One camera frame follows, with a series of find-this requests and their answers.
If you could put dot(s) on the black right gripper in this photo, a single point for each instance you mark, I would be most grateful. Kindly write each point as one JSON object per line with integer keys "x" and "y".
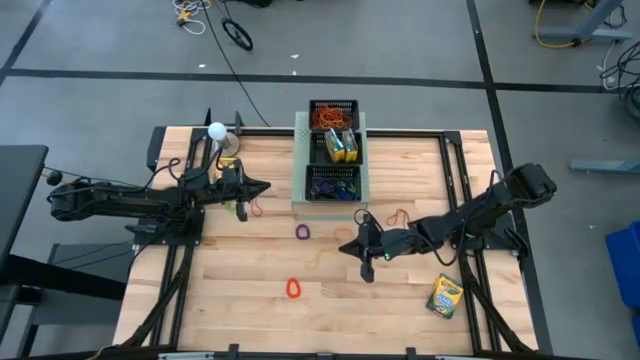
{"x": 390, "y": 242}

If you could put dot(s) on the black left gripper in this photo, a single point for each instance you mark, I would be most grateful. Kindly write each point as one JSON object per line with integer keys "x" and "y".
{"x": 227, "y": 185}

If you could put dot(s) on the red rubber band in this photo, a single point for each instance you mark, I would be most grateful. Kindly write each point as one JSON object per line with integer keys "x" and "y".
{"x": 316, "y": 117}
{"x": 399, "y": 210}
{"x": 347, "y": 116}
{"x": 259, "y": 212}
{"x": 334, "y": 109}
{"x": 320, "y": 125}

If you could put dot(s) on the black slotted plastic basket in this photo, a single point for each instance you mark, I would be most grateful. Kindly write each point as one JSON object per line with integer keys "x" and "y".
{"x": 311, "y": 102}
{"x": 308, "y": 182}
{"x": 317, "y": 155}

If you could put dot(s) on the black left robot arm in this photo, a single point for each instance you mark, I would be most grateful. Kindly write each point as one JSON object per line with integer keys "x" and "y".
{"x": 125, "y": 200}

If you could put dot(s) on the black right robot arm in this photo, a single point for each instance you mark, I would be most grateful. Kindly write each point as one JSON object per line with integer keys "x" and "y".
{"x": 490, "y": 205}

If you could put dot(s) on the grey metal desk base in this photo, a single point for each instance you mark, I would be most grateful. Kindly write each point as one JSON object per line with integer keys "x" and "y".
{"x": 95, "y": 252}

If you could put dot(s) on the grey desk leg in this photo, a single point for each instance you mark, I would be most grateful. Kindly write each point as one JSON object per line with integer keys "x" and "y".
{"x": 600, "y": 35}

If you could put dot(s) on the green perforated metal shelf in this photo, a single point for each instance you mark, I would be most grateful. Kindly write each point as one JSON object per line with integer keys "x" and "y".
{"x": 330, "y": 209}

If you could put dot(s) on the white bulb table lamp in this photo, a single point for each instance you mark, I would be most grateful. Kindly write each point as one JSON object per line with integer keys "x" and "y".
{"x": 217, "y": 131}

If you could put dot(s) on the black round knob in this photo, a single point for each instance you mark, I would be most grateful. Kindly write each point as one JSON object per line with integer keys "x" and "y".
{"x": 54, "y": 178}

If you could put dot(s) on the grey floor bar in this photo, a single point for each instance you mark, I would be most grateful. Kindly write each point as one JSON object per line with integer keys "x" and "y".
{"x": 600, "y": 166}

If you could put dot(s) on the blue plastic bin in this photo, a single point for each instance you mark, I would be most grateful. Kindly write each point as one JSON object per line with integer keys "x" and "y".
{"x": 627, "y": 265}

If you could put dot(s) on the black aluminium table frame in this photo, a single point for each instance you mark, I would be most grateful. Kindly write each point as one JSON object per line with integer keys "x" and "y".
{"x": 452, "y": 136}

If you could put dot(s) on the silver metal bracket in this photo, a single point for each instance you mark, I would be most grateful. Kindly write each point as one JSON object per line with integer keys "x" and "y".
{"x": 185, "y": 356}

